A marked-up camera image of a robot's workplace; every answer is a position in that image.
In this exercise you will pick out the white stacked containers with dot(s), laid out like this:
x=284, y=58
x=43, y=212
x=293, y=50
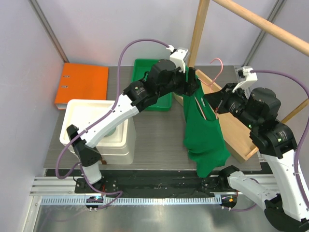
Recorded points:
x=117, y=148

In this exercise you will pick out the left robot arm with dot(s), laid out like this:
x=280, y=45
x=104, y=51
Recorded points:
x=163, y=78

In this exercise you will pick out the green t shirt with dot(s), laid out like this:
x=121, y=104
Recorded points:
x=203, y=136

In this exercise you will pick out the orange ring binder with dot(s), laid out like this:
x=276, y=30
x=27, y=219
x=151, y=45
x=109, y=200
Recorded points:
x=83, y=82

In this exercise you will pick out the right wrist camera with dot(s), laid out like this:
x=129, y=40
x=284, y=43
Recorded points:
x=247, y=78

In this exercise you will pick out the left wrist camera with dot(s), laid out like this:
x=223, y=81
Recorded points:
x=178, y=56

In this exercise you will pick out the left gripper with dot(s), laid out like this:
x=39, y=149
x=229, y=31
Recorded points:
x=187, y=88

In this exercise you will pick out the wooden clothes rack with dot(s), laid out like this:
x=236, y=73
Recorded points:
x=236, y=135

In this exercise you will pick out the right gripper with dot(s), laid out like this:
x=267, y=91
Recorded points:
x=218, y=100

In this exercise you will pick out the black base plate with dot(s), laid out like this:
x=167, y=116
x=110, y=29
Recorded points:
x=155, y=184

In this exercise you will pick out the green plastic tray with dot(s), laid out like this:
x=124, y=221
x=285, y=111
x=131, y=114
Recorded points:
x=141, y=66

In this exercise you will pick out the teal ceramic cup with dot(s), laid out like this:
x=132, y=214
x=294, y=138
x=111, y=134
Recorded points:
x=111, y=132

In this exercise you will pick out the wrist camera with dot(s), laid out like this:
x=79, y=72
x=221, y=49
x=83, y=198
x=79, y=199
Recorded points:
x=247, y=78
x=178, y=56

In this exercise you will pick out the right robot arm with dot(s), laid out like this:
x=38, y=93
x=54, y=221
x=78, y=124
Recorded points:
x=286, y=210

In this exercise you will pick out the slotted cable duct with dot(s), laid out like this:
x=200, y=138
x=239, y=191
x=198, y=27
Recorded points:
x=92, y=200

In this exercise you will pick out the pink wire hanger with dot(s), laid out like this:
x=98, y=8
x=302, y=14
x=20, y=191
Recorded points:
x=209, y=85

